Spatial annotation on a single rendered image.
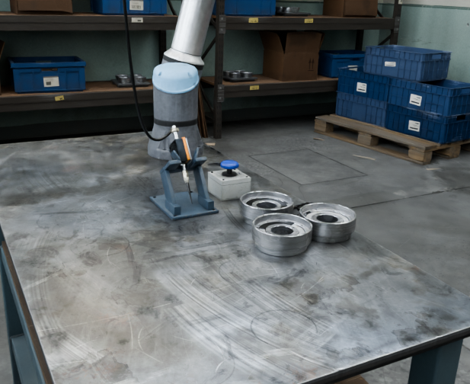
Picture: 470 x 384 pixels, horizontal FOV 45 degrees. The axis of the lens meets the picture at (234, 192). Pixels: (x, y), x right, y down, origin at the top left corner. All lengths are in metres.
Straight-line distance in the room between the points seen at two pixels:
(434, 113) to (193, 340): 4.05
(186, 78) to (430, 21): 4.64
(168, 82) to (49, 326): 0.82
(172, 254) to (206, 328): 0.23
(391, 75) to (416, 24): 1.25
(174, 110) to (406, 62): 3.52
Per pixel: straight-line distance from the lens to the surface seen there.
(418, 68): 4.77
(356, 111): 5.22
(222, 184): 1.20
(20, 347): 1.80
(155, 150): 1.51
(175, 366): 0.72
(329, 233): 1.03
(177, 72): 1.47
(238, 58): 5.52
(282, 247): 0.96
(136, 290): 0.87
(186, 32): 1.60
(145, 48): 5.14
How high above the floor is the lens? 1.23
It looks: 20 degrees down
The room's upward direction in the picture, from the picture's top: 2 degrees clockwise
